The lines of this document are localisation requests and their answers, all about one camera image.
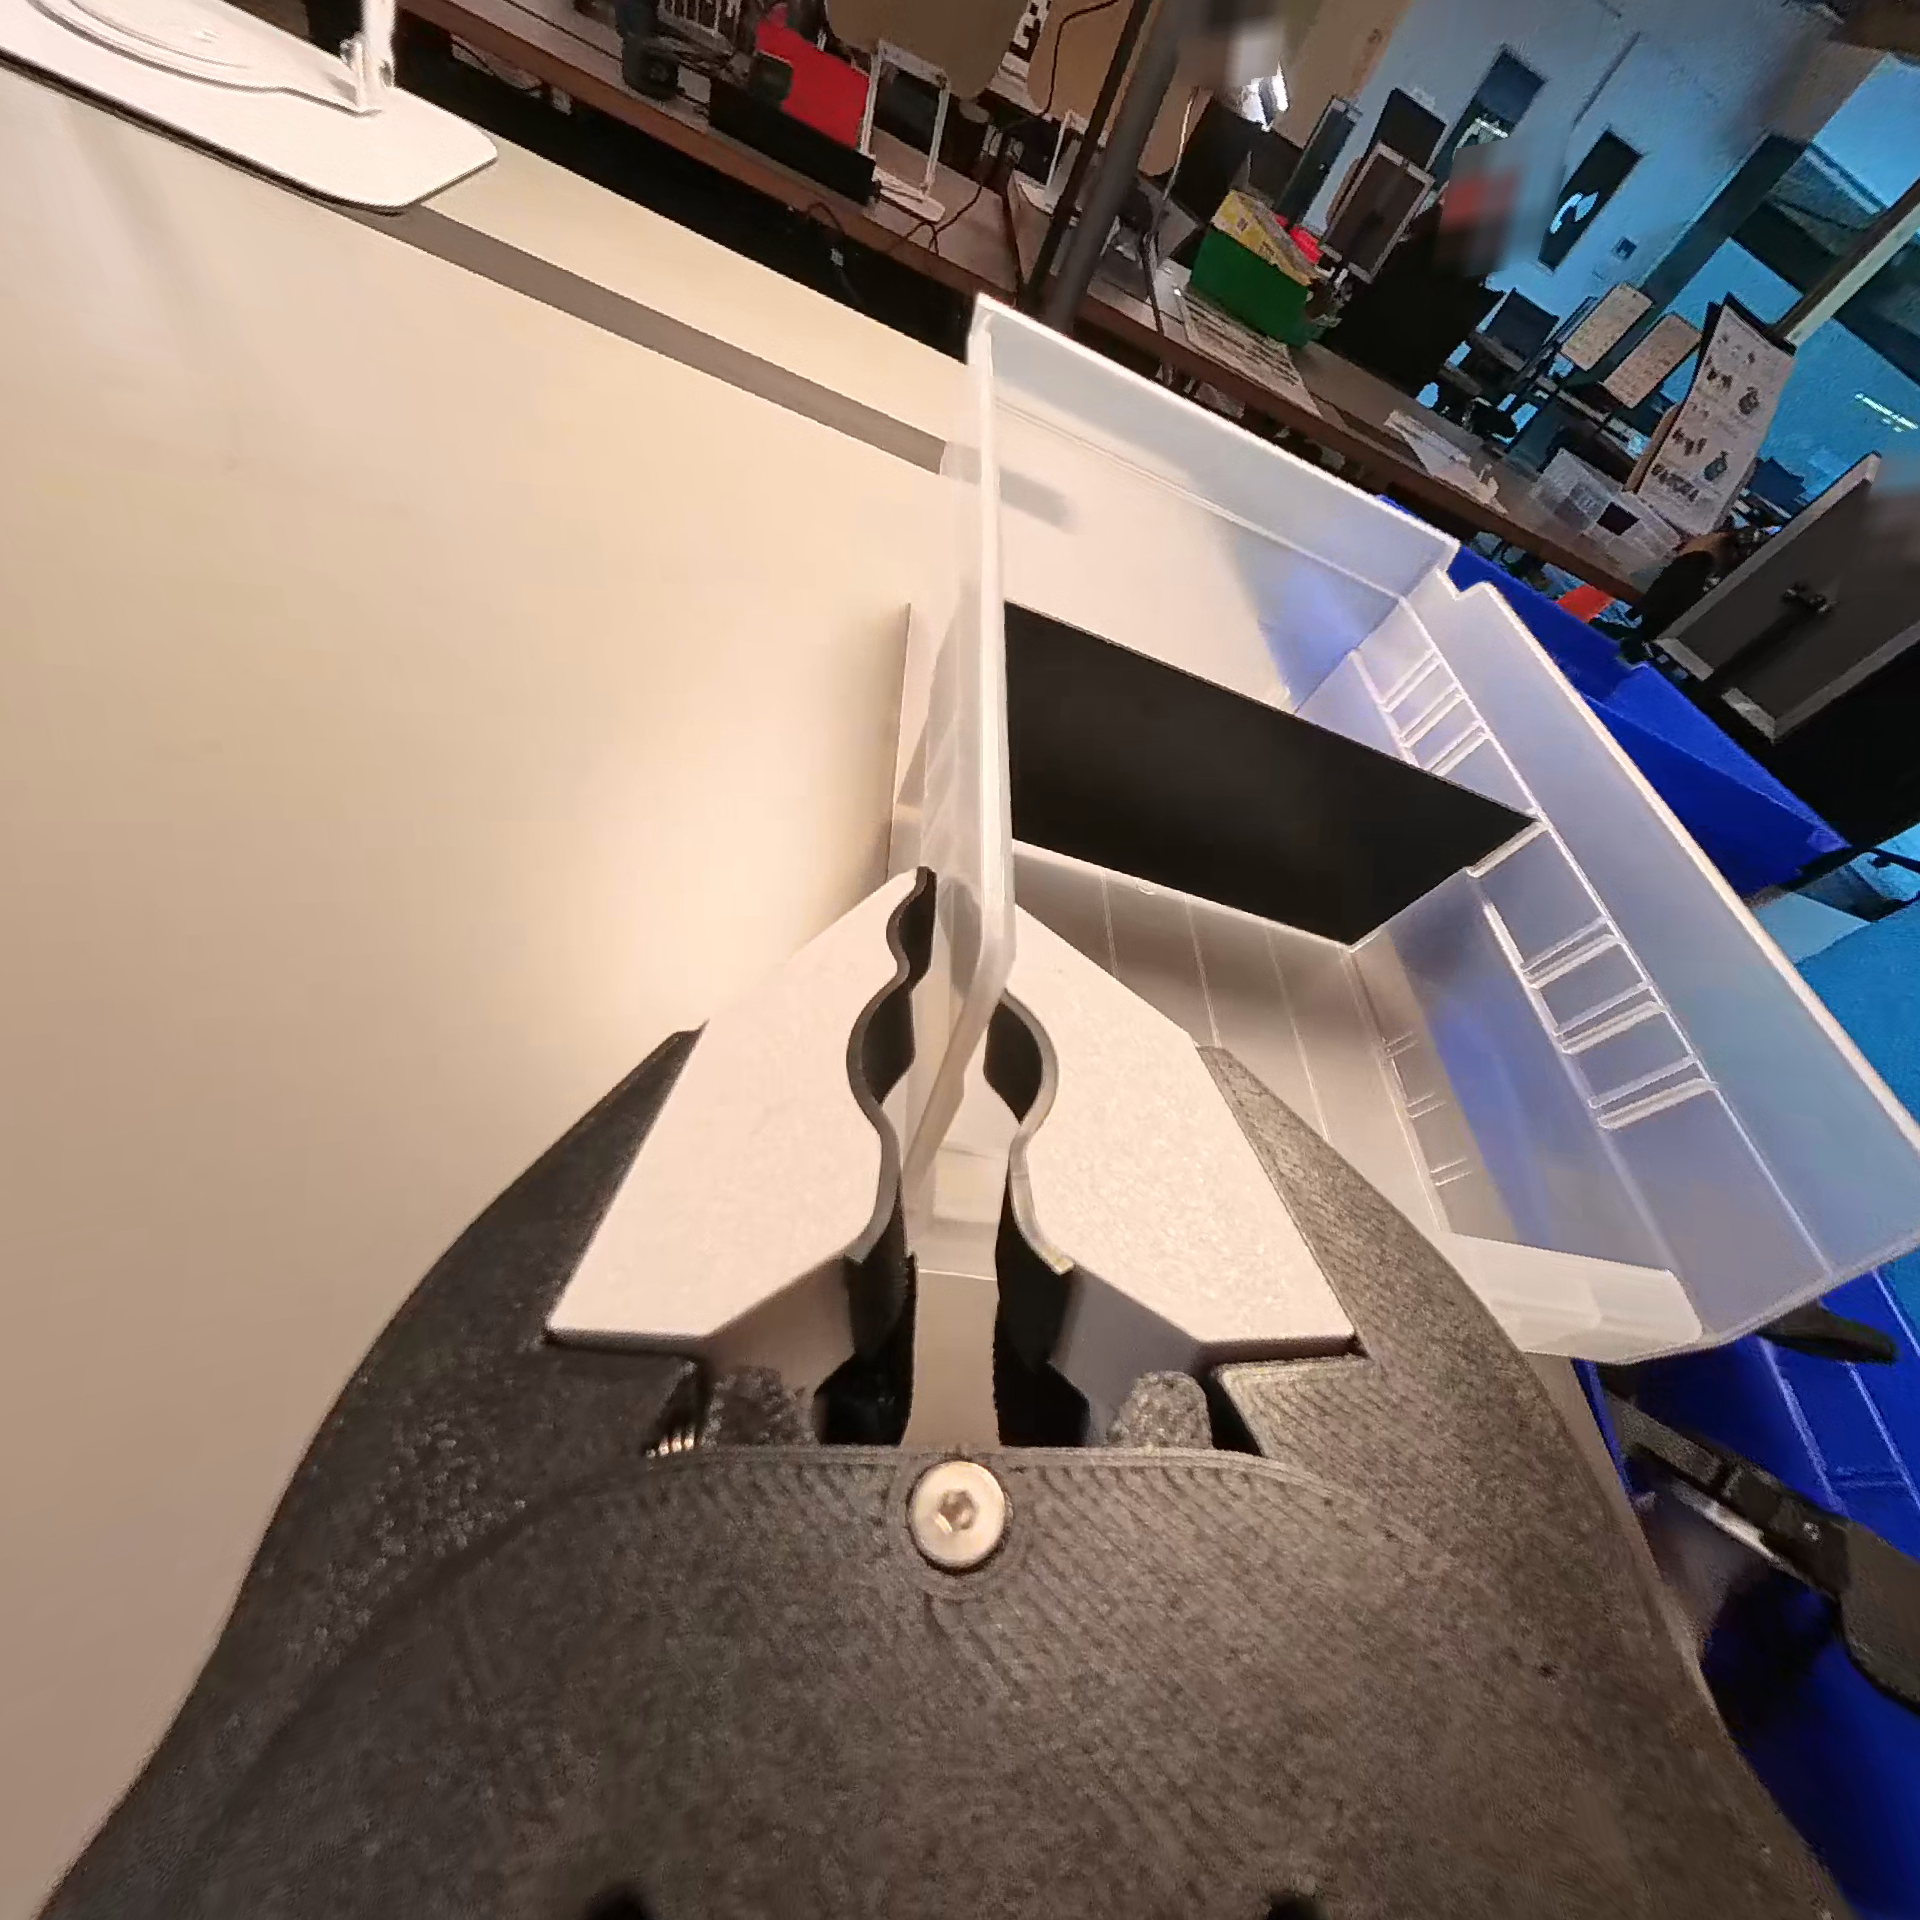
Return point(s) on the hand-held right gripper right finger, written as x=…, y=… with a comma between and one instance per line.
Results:
x=1184, y=1199

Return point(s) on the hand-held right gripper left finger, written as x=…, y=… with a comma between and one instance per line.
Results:
x=734, y=1170

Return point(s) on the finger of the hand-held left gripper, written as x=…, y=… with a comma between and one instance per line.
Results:
x=1754, y=1521

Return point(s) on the blue plastic bin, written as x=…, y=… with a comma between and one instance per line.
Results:
x=1831, y=1441
x=1693, y=751

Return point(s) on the clear plastic bin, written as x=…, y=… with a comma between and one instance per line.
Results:
x=1200, y=495

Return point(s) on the black bin divider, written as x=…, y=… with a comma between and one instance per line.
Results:
x=1246, y=780

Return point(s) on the grey board stand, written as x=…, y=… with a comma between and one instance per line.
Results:
x=1800, y=600

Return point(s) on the green box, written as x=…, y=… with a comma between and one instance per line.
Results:
x=1252, y=286

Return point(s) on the instruction poster board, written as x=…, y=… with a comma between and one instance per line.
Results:
x=1711, y=420

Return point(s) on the grey metal pole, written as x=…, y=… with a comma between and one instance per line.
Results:
x=1103, y=166

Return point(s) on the document stand with instruction sheet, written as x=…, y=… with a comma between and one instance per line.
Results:
x=301, y=134

